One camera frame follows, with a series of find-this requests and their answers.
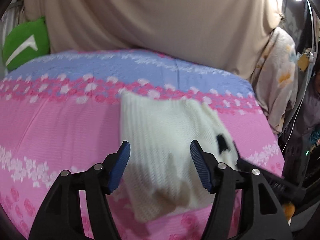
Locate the brown gloved right hand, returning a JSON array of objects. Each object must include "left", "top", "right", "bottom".
[{"left": 282, "top": 203, "right": 296, "bottom": 222}]

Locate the white red navy knit sweater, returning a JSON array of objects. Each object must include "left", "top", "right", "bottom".
[{"left": 120, "top": 92, "right": 238, "bottom": 223}]

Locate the yellow paper tag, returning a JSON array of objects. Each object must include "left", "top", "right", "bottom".
[{"left": 297, "top": 54, "right": 309, "bottom": 72}]

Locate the pink floral bed sheet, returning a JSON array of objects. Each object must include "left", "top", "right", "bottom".
[{"left": 1, "top": 50, "right": 284, "bottom": 237}]

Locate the floral cream hanging cloth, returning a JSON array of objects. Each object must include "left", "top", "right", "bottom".
[{"left": 250, "top": 27, "right": 298, "bottom": 134}]

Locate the beige curtain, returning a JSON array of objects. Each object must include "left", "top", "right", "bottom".
[{"left": 24, "top": 0, "right": 283, "bottom": 79}]

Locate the green pillow with white mark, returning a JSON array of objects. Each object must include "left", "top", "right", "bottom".
[{"left": 2, "top": 16, "right": 50, "bottom": 72}]

